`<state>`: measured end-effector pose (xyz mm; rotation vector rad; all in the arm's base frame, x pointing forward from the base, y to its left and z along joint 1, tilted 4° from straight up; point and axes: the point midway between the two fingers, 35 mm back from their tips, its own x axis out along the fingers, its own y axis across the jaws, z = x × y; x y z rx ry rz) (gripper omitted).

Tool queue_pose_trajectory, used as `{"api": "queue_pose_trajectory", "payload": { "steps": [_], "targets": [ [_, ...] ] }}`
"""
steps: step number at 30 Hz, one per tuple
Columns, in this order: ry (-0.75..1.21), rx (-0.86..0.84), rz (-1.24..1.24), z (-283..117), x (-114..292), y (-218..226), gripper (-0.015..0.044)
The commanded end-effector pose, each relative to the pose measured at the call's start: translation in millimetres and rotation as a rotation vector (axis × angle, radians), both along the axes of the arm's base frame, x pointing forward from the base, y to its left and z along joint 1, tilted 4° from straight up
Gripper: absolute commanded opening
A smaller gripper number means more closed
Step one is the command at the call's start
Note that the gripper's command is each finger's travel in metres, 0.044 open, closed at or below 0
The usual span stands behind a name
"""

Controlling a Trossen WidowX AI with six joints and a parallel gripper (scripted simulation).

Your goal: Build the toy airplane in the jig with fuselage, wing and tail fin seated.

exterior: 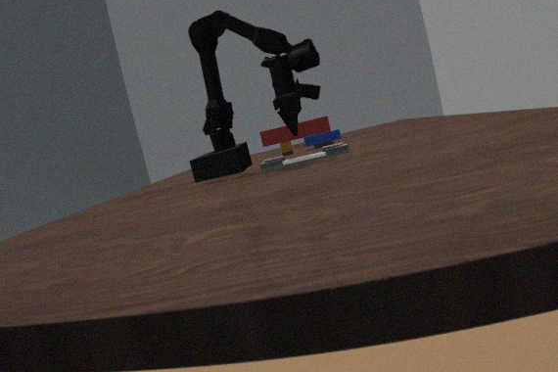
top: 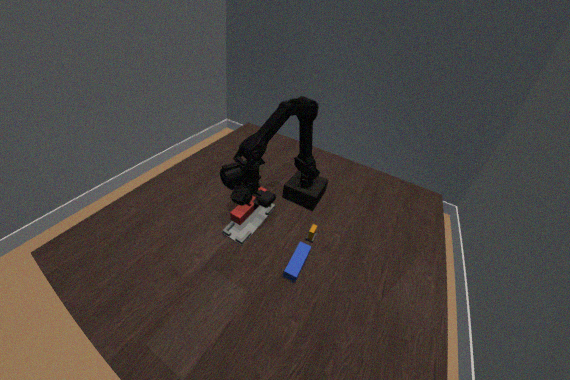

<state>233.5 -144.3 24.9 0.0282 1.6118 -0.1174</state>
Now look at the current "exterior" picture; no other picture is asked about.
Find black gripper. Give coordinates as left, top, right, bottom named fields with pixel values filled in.
left=272, top=75, right=302, bottom=136

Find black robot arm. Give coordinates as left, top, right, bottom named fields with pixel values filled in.
left=188, top=11, right=321, bottom=153

